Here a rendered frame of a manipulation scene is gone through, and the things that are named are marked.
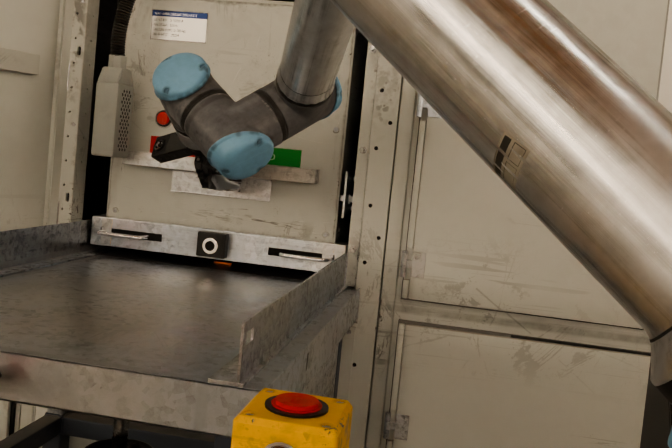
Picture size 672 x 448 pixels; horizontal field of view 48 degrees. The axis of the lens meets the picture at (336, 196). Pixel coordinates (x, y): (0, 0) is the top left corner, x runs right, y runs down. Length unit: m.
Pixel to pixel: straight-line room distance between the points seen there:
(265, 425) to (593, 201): 0.28
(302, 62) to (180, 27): 0.60
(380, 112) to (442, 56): 0.93
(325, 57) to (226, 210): 0.60
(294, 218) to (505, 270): 0.43
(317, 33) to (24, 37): 0.79
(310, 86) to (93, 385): 0.51
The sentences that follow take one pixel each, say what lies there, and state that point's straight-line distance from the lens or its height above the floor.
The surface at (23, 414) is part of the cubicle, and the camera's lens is 1.79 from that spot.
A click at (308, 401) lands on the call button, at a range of 0.61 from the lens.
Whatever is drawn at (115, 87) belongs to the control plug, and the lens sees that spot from 1.54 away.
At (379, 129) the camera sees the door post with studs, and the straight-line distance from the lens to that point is 1.46.
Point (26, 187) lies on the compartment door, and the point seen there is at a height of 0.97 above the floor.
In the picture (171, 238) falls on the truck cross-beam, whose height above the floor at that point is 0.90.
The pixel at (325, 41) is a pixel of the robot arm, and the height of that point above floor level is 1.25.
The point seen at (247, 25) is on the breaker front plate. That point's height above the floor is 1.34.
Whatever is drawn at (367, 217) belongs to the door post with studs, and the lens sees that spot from 1.46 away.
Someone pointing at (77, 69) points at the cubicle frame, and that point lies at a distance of 1.66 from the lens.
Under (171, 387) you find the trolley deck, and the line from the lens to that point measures 0.86.
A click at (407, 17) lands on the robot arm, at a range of 0.55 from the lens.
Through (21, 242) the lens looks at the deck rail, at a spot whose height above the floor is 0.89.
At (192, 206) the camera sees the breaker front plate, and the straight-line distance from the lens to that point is 1.59.
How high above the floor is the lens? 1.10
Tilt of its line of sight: 3 degrees down
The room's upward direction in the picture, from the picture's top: 6 degrees clockwise
